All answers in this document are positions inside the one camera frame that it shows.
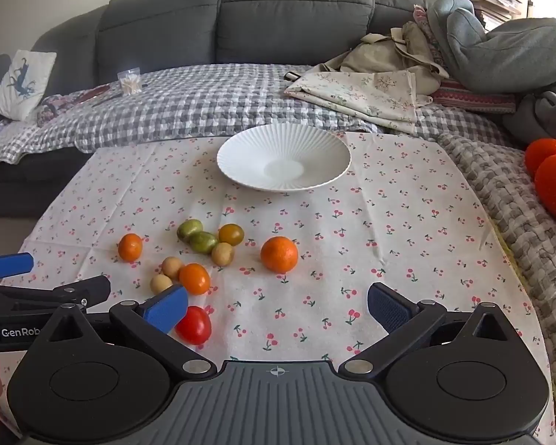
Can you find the clear cotton swab box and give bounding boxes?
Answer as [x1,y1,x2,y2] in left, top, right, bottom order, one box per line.
[117,69,142,97]

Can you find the grey checked blanket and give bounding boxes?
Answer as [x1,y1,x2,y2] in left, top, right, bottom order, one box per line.
[0,64,515,171]

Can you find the cherry print cloth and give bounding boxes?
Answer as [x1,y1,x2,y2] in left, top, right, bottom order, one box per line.
[0,132,556,445]

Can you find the striped cloth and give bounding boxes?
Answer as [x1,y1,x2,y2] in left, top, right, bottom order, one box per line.
[432,80,519,113]

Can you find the grey fleece garment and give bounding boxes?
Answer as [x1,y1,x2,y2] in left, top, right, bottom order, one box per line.
[428,0,556,94]

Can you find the red tomato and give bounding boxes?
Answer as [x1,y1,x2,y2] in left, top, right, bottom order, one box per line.
[175,306,212,346]

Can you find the white ribbed plate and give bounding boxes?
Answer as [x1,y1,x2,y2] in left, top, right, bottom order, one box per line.
[217,124,352,192]

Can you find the purple patterned cloth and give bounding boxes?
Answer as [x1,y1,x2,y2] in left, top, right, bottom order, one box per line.
[36,94,83,127]

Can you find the orange green tomato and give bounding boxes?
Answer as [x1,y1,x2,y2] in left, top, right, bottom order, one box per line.
[218,224,245,246]

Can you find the white deer print pillow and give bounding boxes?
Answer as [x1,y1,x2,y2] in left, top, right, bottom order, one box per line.
[0,49,57,122]

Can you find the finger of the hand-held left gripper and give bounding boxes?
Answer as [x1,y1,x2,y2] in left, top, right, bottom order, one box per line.
[0,275,111,312]
[0,253,34,281]

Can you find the stack of books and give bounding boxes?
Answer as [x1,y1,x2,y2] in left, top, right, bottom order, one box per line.
[453,0,523,32]

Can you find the large orange mandarin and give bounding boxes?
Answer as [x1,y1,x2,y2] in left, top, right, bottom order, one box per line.
[260,236,299,273]

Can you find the dark grey garment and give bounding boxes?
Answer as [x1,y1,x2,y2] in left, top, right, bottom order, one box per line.
[503,82,556,150]

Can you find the small orange mandarin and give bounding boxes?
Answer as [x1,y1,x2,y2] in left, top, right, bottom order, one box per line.
[118,233,144,262]

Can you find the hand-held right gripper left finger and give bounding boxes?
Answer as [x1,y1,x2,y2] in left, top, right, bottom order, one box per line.
[37,284,216,376]

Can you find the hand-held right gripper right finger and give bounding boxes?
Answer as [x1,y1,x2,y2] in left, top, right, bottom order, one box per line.
[338,282,522,376]

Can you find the small tan longan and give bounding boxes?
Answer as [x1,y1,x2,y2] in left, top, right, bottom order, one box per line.
[162,257,185,280]
[150,273,173,296]

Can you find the grey sofa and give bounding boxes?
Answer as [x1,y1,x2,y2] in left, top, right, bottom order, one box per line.
[0,0,446,218]

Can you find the brown round longan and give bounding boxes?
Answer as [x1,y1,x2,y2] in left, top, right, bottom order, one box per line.
[212,242,235,267]

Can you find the grey knitted blanket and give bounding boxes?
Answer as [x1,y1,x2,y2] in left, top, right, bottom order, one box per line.
[437,131,556,383]

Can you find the floral beige cloth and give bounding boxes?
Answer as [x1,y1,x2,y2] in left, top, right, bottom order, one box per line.
[284,69,434,136]

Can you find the beige garment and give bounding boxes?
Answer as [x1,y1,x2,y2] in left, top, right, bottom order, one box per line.
[323,21,450,96]

